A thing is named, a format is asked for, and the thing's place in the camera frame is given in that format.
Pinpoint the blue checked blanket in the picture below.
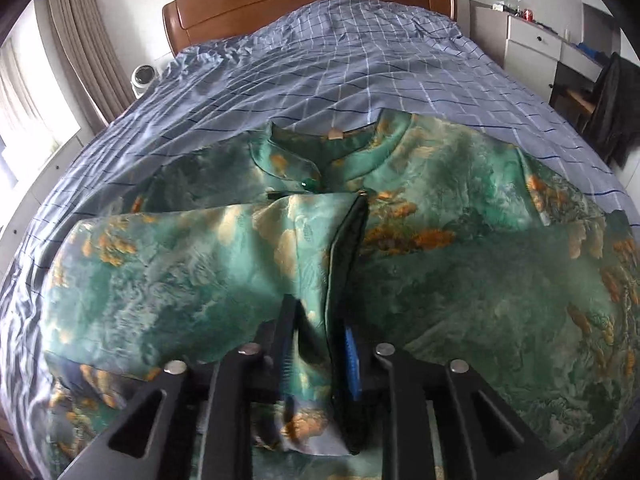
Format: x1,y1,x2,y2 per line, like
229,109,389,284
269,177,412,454
0,0,640,480

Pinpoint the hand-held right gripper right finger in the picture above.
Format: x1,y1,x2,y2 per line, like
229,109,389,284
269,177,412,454
340,322,546,480

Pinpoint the small white fan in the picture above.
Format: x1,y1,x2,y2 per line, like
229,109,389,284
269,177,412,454
131,64,158,99

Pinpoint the green printed satin jacket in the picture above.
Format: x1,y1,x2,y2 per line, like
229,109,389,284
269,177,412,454
42,107,640,480

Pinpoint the wooden chair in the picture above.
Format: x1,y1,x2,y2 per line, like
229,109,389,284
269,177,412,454
564,89,601,133

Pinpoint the black jacket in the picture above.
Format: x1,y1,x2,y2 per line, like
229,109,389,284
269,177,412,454
582,52,640,170

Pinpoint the beige curtain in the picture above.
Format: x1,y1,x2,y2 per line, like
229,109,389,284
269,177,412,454
35,0,127,131

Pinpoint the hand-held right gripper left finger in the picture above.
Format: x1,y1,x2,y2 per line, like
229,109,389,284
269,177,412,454
57,297,302,480

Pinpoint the white window cabinet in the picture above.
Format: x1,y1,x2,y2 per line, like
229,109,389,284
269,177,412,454
0,130,87,266

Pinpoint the white desk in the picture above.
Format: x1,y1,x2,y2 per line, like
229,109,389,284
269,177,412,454
469,0,617,111

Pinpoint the window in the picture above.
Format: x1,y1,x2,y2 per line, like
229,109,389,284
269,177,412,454
0,0,82,173

